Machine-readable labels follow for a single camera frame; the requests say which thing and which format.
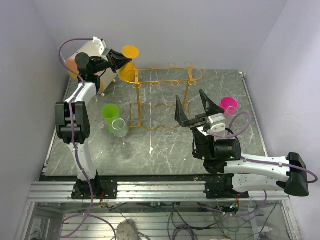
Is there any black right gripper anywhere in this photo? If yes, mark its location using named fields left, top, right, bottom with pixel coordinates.
left=175, top=89, right=225, bottom=160

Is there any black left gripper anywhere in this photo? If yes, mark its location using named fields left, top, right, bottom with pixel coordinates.
left=92, top=49, right=133, bottom=75

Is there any yellow plastic wine glass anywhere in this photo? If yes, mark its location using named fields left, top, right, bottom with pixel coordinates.
left=118, top=45, right=140, bottom=82

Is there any clear tall wine glass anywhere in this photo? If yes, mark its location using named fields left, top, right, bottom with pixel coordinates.
left=224, top=106, right=239, bottom=120

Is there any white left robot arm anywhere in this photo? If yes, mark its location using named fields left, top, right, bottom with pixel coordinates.
left=55, top=49, right=132, bottom=199

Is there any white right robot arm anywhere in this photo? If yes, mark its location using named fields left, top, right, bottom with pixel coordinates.
left=174, top=90, right=310, bottom=198

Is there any pink plastic wine glass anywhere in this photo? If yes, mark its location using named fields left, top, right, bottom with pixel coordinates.
left=219, top=96, right=238, bottom=112

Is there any clear small wine glass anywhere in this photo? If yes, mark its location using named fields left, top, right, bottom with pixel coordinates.
left=89, top=95, right=98, bottom=105

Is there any green plastic wine glass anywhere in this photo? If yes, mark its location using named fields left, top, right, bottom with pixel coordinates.
left=100, top=103, right=120, bottom=134

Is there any clear wide wine glass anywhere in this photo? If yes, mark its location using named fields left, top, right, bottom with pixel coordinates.
left=112, top=118, right=129, bottom=139

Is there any white round drawer box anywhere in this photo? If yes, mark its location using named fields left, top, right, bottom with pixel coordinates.
left=65, top=39, right=117, bottom=96

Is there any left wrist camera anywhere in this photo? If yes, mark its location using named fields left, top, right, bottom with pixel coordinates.
left=92, top=36, right=107, bottom=56

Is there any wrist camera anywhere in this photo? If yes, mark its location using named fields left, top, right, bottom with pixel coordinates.
left=207, top=113, right=226, bottom=134
left=92, top=36, right=107, bottom=56

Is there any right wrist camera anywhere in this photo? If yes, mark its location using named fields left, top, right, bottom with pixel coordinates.
left=207, top=113, right=226, bottom=134

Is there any gold wire glass rack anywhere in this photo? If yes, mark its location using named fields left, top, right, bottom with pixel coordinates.
left=124, top=61, right=204, bottom=130

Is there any aluminium mounting rail frame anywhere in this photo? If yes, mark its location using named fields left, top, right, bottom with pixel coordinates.
left=15, top=173, right=302, bottom=240

